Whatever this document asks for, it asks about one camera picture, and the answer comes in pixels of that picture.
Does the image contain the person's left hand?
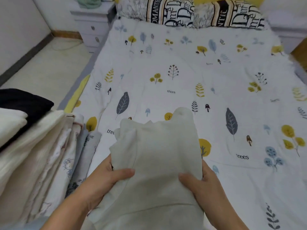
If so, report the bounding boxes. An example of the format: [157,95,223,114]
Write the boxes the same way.
[79,155,136,211]

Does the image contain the person's right hand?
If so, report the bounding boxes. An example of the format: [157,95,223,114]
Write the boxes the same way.
[178,160,231,221]

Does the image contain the light blue denim jeans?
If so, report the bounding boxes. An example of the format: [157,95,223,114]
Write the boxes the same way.
[67,129,90,178]

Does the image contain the sage green zip jacket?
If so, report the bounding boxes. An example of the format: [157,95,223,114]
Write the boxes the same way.
[85,107,206,230]

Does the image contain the bed with leaf print bedding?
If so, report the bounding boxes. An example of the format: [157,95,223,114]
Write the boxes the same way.
[29,17,307,230]

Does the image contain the white nightstand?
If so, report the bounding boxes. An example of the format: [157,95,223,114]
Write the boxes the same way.
[265,9,307,55]
[69,0,117,53]

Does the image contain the wooden dressing table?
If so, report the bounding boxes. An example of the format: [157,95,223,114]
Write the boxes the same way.
[290,38,307,72]

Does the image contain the black white patterned pillow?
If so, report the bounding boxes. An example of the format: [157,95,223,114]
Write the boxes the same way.
[192,0,265,31]
[116,0,196,28]

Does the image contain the white wardrobe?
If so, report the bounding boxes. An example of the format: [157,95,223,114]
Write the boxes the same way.
[0,0,54,87]

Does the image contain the black yellow headboard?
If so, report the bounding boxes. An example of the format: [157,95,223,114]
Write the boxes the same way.
[114,0,267,8]

